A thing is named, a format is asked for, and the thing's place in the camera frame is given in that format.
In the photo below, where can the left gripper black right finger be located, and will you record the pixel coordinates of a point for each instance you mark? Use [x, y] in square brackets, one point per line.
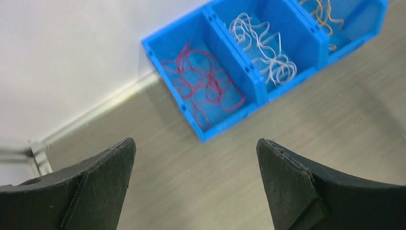
[305, 195]

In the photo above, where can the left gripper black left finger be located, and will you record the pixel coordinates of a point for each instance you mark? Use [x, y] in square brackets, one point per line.
[88, 195]

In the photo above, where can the blue three-compartment plastic bin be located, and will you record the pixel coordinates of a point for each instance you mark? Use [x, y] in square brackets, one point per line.
[228, 58]

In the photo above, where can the aluminium corner wall post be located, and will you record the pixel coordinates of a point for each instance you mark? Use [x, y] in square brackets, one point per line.
[25, 151]

